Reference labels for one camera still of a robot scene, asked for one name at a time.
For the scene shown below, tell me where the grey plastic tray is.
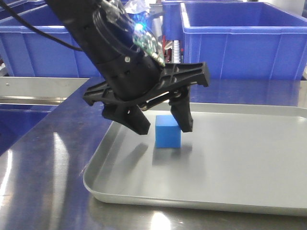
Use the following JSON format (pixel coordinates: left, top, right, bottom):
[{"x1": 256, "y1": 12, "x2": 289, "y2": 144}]
[{"x1": 83, "y1": 103, "x2": 307, "y2": 216}]

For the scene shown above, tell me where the blue plastic bin upper right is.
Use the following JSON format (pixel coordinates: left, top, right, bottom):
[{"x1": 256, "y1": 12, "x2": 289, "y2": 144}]
[{"x1": 180, "y1": 2, "x2": 307, "y2": 81}]

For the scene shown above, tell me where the blue plastic bin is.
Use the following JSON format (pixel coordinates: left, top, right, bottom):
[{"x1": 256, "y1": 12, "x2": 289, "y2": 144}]
[
  {"x1": 0, "y1": 104, "x2": 56, "y2": 154},
  {"x1": 180, "y1": 2, "x2": 307, "y2": 81},
  {"x1": 0, "y1": 4, "x2": 100, "y2": 78}
]

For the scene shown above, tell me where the steel shelf front rail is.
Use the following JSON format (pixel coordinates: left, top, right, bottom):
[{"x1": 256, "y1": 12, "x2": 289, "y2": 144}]
[{"x1": 0, "y1": 77, "x2": 88, "y2": 105}]

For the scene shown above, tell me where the blue plastic bin upper middle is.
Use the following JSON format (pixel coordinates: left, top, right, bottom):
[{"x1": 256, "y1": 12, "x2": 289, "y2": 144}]
[{"x1": 0, "y1": 4, "x2": 100, "y2": 78}]

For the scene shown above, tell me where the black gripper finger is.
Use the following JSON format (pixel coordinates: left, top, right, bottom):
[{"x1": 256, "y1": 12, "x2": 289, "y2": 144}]
[
  {"x1": 169, "y1": 86, "x2": 193, "y2": 133},
  {"x1": 102, "y1": 104, "x2": 150, "y2": 135}
]

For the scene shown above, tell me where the blue bin behind right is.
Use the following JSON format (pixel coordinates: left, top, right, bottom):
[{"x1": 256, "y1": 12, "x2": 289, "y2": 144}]
[{"x1": 162, "y1": 0, "x2": 242, "y2": 41}]

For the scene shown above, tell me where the blue cube block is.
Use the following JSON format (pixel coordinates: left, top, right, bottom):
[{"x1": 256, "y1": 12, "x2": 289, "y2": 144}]
[{"x1": 155, "y1": 115, "x2": 181, "y2": 148}]

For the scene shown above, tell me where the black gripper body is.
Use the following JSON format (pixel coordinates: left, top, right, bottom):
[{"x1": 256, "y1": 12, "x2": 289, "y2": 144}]
[{"x1": 83, "y1": 51, "x2": 210, "y2": 110}]

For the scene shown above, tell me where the blue plastic bin lower left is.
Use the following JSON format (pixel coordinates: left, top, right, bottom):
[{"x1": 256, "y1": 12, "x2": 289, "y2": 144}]
[{"x1": 0, "y1": 104, "x2": 56, "y2": 154}]

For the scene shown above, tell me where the black cable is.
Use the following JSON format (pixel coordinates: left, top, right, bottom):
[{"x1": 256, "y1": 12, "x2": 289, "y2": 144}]
[{"x1": 0, "y1": 0, "x2": 83, "y2": 51}]

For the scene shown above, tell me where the green circuit board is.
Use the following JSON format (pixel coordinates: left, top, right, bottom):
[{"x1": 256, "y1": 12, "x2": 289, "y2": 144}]
[{"x1": 132, "y1": 28, "x2": 165, "y2": 67}]

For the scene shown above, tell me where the white roller track right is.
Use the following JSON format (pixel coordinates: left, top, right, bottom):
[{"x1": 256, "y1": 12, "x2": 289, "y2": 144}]
[{"x1": 172, "y1": 40, "x2": 183, "y2": 63}]

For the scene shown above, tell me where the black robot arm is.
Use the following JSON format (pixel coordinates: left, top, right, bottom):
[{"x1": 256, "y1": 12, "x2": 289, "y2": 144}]
[{"x1": 47, "y1": 0, "x2": 210, "y2": 135}]

